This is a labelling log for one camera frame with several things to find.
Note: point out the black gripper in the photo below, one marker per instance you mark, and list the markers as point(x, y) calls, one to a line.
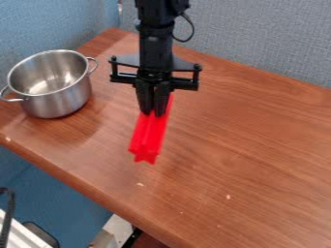
point(154, 66)

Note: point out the red star-shaped bar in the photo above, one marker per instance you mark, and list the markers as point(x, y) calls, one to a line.
point(148, 135)

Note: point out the stainless steel pot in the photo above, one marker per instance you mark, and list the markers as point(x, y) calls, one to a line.
point(50, 83)

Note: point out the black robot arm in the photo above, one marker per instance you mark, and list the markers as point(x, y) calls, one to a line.
point(157, 14)

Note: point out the white radiator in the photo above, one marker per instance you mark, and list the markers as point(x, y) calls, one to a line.
point(21, 238)

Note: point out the white table leg bracket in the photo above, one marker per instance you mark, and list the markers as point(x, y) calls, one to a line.
point(114, 233)

